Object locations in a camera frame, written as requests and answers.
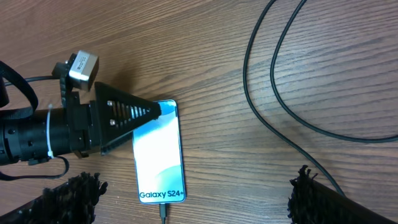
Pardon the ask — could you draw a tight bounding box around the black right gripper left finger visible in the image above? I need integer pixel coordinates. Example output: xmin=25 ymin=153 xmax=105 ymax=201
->
xmin=1 ymin=172 xmax=108 ymax=224

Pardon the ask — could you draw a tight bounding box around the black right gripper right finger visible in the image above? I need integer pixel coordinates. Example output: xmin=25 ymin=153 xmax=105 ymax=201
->
xmin=287 ymin=165 xmax=397 ymax=224

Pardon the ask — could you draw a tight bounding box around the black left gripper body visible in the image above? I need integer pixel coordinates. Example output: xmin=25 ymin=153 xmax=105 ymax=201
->
xmin=60 ymin=53 xmax=90 ymax=158

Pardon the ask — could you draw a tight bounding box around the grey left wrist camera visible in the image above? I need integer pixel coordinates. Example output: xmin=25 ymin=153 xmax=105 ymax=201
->
xmin=68 ymin=50 xmax=99 ymax=91

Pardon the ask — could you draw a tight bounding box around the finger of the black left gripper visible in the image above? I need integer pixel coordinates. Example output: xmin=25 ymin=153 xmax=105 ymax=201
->
xmin=94 ymin=82 xmax=161 ymax=156

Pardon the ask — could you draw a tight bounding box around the black charger cable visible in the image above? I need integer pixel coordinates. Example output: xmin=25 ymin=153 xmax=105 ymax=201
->
xmin=159 ymin=0 xmax=398 ymax=224

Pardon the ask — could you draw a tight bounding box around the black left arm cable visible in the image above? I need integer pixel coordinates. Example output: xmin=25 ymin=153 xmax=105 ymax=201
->
xmin=0 ymin=60 xmax=71 ymax=182

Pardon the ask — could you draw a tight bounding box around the blue Samsung smartphone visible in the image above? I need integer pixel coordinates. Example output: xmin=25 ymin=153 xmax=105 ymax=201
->
xmin=132 ymin=100 xmax=186 ymax=204

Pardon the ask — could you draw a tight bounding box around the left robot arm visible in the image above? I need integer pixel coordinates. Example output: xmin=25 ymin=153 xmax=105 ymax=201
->
xmin=1 ymin=50 xmax=161 ymax=166

